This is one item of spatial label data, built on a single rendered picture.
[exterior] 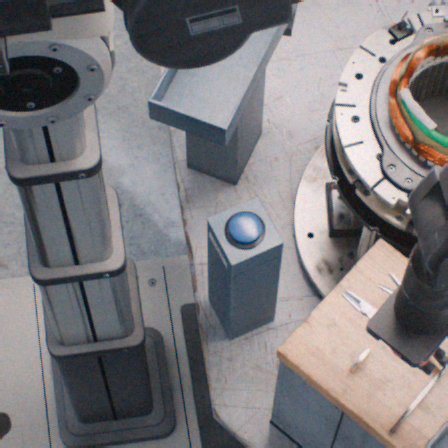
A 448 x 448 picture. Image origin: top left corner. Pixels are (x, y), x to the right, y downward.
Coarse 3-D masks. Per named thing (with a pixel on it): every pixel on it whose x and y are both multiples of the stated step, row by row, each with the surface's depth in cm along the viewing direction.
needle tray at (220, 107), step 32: (256, 32) 160; (224, 64) 158; (256, 64) 153; (160, 96) 154; (192, 96) 156; (224, 96) 156; (256, 96) 167; (192, 128) 152; (224, 128) 149; (256, 128) 176; (192, 160) 176; (224, 160) 172
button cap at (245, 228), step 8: (240, 216) 146; (248, 216) 146; (256, 216) 146; (232, 224) 145; (240, 224) 145; (248, 224) 145; (256, 224) 145; (232, 232) 145; (240, 232) 145; (248, 232) 145; (256, 232) 145; (240, 240) 144; (248, 240) 144; (256, 240) 145
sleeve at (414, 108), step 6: (402, 90) 141; (408, 90) 141; (402, 96) 141; (408, 96) 141; (408, 102) 140; (414, 102) 140; (408, 108) 140; (414, 108) 140; (420, 108) 140; (414, 114) 139; (420, 114) 139; (420, 120) 139; (426, 120) 139; (432, 120) 139; (426, 126) 139; (432, 126) 138
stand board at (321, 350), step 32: (384, 256) 141; (352, 288) 139; (320, 320) 137; (352, 320) 137; (288, 352) 136; (320, 352) 136; (352, 352) 136; (384, 352) 136; (320, 384) 134; (352, 384) 134; (384, 384) 134; (416, 384) 134; (352, 416) 134; (384, 416) 132; (416, 416) 132
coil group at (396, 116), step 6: (390, 102) 143; (396, 102) 143; (390, 108) 143; (396, 108) 142; (390, 114) 144; (396, 114) 142; (396, 120) 142; (402, 120) 141; (396, 126) 142; (402, 126) 141; (402, 132) 142; (408, 132) 141; (402, 138) 142; (408, 138) 141
